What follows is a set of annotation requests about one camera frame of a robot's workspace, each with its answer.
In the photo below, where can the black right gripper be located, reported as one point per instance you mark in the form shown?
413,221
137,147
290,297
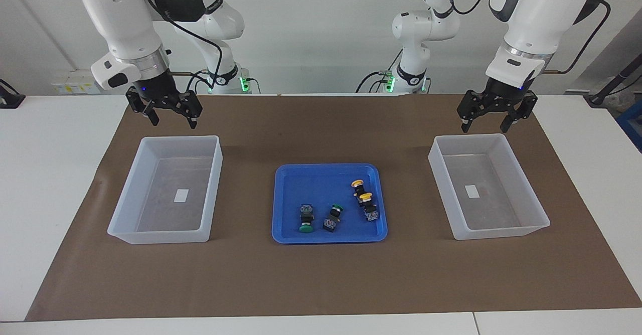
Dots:
160,94

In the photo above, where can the green push button switch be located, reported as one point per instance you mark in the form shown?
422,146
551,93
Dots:
306,217
333,218

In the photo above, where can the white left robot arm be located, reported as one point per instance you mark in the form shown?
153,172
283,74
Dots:
536,14

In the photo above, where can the white paper label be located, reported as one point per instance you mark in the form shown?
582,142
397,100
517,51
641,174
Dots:
472,191
181,195

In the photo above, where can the white wall power strip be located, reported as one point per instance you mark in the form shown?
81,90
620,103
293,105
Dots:
72,85

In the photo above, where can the black desk device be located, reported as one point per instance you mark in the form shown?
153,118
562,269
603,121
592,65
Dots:
10,98

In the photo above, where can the yellow push button switch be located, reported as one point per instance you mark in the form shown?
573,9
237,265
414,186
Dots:
357,187
370,208

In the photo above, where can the brown paper mat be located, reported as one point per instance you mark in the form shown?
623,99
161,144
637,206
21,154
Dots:
326,280

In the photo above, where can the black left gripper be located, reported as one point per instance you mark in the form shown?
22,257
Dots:
501,97

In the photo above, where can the blue storage crate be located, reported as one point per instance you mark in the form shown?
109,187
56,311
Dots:
633,124

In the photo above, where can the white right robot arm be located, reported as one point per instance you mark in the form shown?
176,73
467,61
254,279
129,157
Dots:
120,14

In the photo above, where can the blue plastic tray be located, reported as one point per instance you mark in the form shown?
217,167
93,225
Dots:
321,184

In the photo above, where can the clear plastic box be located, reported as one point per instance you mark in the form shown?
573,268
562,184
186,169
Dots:
526,194
125,204

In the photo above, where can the black stand pole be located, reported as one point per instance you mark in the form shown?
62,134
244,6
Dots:
614,83

